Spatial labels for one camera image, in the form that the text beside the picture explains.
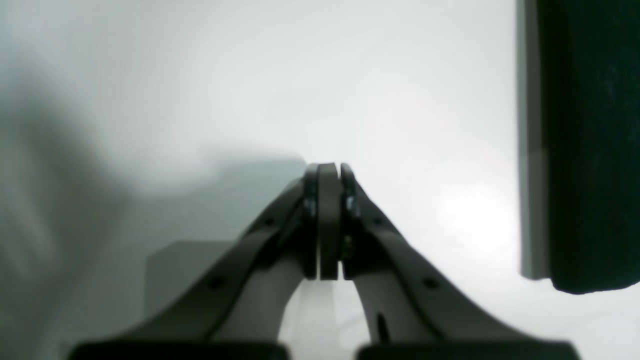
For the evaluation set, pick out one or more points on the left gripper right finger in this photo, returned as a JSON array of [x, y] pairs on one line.
[[413, 312]]

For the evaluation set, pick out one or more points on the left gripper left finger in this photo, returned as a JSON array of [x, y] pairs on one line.
[[235, 310]]

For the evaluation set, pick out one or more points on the black T-shirt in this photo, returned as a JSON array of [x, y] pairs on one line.
[[590, 89]]

